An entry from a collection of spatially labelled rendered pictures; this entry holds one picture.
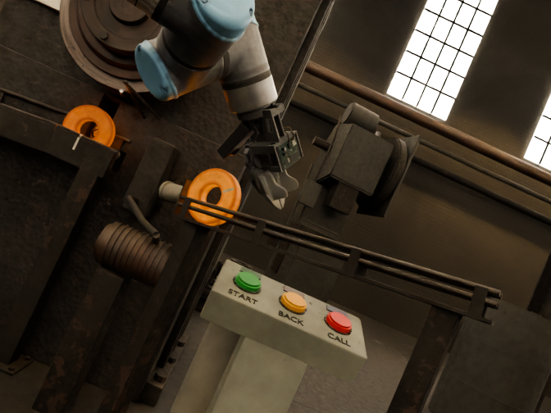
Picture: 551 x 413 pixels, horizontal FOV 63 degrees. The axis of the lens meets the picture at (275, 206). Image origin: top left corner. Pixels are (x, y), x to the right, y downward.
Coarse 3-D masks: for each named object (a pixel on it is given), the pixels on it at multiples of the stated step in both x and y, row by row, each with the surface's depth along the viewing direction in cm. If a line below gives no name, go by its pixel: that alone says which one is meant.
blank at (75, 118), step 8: (72, 112) 138; (80, 112) 138; (88, 112) 138; (96, 112) 138; (104, 112) 138; (64, 120) 137; (72, 120) 138; (80, 120) 138; (88, 120) 140; (96, 120) 138; (104, 120) 138; (112, 120) 141; (72, 128) 137; (104, 128) 138; (112, 128) 138; (96, 136) 138; (104, 136) 138; (112, 136) 139
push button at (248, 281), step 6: (240, 276) 66; (246, 276) 67; (252, 276) 68; (240, 282) 65; (246, 282) 65; (252, 282) 66; (258, 282) 67; (246, 288) 65; (252, 288) 65; (258, 288) 66
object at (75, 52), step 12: (60, 12) 136; (60, 24) 136; (72, 36) 136; (72, 48) 136; (84, 60) 136; (96, 72) 136; (108, 84) 136; (120, 84) 136; (132, 84) 137; (144, 84) 137
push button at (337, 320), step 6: (330, 312) 69; (336, 312) 69; (330, 318) 67; (336, 318) 67; (342, 318) 68; (330, 324) 66; (336, 324) 66; (342, 324) 66; (348, 324) 67; (342, 330) 66; (348, 330) 66
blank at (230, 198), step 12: (216, 168) 121; (204, 180) 121; (216, 180) 120; (228, 180) 118; (192, 192) 122; (204, 192) 122; (228, 192) 117; (240, 192) 119; (192, 204) 121; (216, 204) 118; (228, 204) 117; (204, 216) 119; (228, 216) 117
